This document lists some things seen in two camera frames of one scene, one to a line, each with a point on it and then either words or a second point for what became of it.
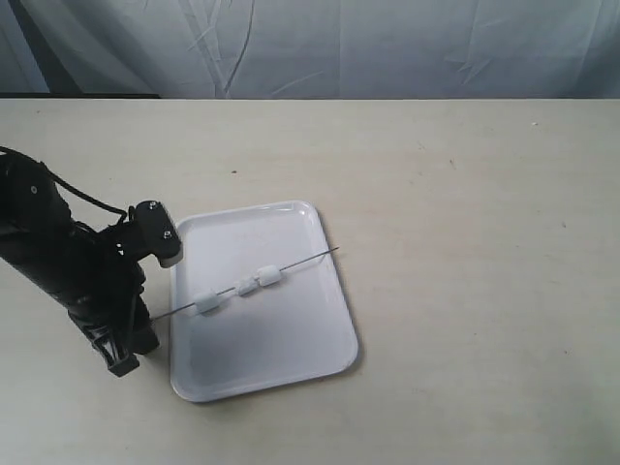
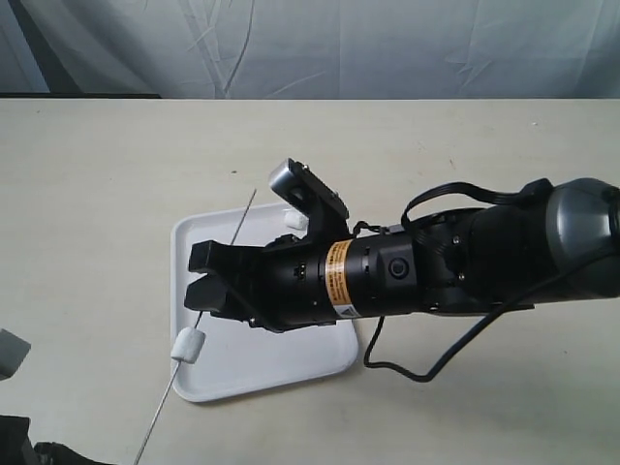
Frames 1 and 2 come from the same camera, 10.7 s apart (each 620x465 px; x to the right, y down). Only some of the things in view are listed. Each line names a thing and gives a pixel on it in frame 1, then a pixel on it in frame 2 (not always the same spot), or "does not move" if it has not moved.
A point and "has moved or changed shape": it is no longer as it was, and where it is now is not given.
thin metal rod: [234, 288] has moved or changed shape
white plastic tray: [294, 330] does not move
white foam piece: [268, 274] has moved or changed shape
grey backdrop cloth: [310, 48] does not move
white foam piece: [206, 302] has moved or changed shape
